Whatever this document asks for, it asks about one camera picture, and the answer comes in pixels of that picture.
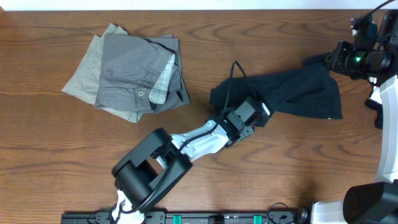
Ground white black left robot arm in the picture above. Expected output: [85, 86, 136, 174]
[110, 97, 272, 223]

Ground folded beige shorts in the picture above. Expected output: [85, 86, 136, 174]
[62, 24, 127, 105]

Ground folded dark grey shorts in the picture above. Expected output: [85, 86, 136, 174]
[95, 35, 190, 114]

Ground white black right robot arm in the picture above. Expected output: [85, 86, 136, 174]
[310, 9, 397, 224]

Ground green rail clamp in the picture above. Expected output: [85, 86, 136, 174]
[173, 215, 182, 224]
[253, 215, 262, 224]

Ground black t-shirt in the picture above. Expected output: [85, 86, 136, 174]
[210, 54, 343, 119]

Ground black aluminium mounting rail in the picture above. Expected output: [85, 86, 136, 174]
[60, 210, 310, 224]

